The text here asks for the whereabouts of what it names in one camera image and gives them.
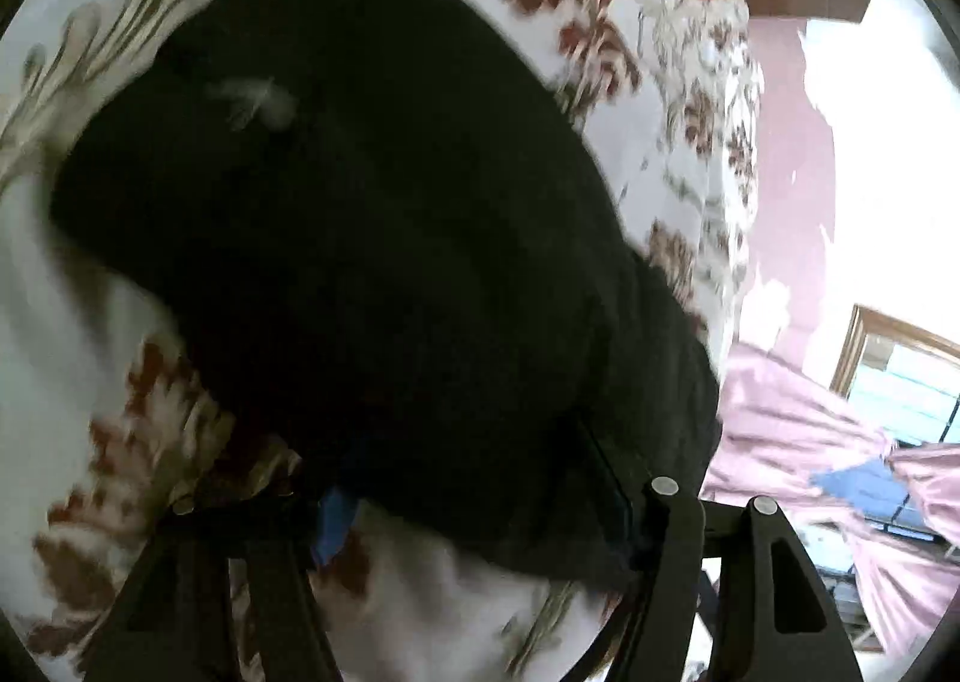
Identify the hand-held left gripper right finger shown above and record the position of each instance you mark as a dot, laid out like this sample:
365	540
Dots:
663	541

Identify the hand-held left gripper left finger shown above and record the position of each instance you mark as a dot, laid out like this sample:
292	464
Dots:
334	523

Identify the black garment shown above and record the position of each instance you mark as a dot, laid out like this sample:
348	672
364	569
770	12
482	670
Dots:
360	262

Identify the pink curtain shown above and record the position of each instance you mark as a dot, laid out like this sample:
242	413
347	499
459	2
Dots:
780	419

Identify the navy blue bag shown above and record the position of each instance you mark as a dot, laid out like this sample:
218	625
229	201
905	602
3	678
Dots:
862	487

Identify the floral bedspread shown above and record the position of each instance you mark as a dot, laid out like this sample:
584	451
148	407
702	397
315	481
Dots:
90	427

